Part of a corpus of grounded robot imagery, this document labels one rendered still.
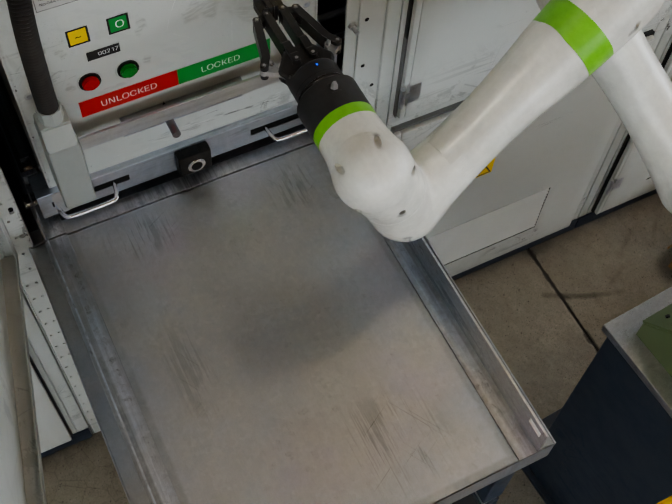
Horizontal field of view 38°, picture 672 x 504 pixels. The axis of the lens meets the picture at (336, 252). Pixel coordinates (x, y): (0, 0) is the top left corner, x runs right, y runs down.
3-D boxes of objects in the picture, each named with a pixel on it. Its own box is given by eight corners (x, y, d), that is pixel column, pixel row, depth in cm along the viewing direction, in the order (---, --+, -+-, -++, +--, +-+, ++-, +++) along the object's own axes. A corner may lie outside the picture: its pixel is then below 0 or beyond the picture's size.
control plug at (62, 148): (98, 200, 151) (76, 130, 136) (67, 211, 150) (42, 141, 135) (81, 163, 154) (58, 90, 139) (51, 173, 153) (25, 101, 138)
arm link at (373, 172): (415, 163, 120) (342, 214, 122) (443, 197, 131) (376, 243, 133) (362, 84, 126) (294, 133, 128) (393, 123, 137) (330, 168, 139)
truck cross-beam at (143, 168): (329, 114, 179) (330, 93, 174) (44, 219, 165) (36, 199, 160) (317, 95, 181) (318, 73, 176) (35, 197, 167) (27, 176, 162)
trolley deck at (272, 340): (547, 455, 155) (556, 442, 150) (183, 637, 139) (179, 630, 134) (354, 145, 185) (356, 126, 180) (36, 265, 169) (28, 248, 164)
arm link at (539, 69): (524, 5, 135) (582, 50, 129) (541, 46, 145) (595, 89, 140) (338, 192, 137) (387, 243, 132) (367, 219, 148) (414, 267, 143)
